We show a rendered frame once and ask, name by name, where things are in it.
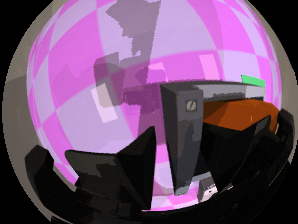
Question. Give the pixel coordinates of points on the orange l-shaped part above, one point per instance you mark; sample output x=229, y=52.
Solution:
x=239, y=114

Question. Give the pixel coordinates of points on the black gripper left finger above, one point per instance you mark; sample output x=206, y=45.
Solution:
x=132, y=167

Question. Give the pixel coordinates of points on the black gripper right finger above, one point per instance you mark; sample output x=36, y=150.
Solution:
x=225, y=150

